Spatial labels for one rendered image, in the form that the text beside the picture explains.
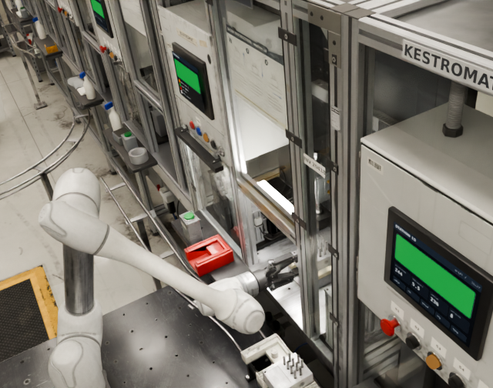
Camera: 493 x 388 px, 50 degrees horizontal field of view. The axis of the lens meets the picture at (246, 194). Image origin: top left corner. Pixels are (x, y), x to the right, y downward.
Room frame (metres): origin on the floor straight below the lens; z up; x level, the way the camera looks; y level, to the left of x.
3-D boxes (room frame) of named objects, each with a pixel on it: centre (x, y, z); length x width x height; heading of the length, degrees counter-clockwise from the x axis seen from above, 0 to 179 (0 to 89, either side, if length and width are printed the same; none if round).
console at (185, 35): (1.77, 0.03, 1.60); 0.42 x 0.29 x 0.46; 25
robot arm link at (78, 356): (1.19, 0.67, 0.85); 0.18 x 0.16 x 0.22; 6
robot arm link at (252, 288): (1.31, 0.04, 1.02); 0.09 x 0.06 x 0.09; 25
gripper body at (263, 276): (1.34, -0.03, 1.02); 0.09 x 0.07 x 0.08; 115
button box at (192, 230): (1.73, 0.24, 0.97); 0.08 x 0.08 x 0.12; 25
